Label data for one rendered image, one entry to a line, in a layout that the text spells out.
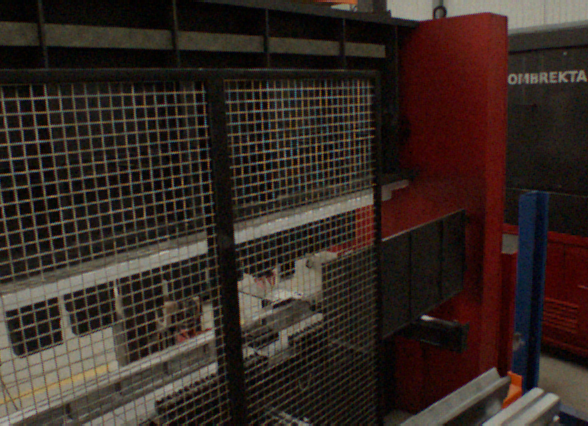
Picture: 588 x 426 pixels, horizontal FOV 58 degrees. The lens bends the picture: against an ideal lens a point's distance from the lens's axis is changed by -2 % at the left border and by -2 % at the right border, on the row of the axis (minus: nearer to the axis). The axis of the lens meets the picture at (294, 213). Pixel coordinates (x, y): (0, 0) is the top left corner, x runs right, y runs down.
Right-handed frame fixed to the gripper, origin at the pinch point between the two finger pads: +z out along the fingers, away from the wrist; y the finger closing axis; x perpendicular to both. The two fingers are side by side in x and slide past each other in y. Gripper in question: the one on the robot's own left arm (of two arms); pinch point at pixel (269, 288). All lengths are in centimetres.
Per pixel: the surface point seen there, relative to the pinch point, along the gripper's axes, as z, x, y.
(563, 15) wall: -219, -12, 714
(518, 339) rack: 30, -157, -83
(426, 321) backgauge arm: 43, -47, 44
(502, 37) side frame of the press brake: -71, -116, 104
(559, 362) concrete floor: 125, -21, 208
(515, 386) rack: 38, -153, -83
